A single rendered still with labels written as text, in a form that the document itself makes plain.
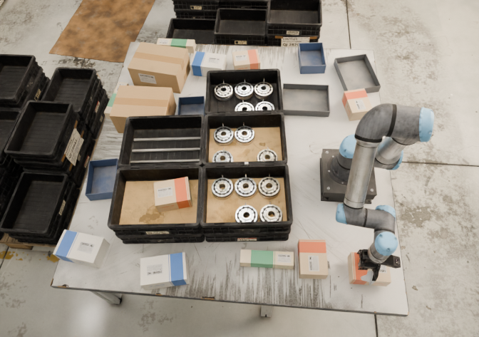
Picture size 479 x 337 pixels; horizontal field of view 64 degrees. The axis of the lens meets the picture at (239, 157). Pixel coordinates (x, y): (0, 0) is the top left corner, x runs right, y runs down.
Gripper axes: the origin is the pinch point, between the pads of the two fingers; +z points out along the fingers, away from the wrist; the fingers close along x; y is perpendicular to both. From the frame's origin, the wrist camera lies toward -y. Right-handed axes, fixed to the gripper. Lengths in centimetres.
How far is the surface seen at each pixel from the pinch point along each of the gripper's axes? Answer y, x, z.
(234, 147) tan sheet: 64, -55, -6
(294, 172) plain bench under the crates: 33, -50, 7
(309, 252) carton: 25.9, -4.9, -0.4
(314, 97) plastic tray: 21, -101, 7
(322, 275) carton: 20.4, 4.5, 0.5
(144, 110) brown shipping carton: 114, -73, -9
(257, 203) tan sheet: 50, -25, -6
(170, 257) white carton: 88, 2, -2
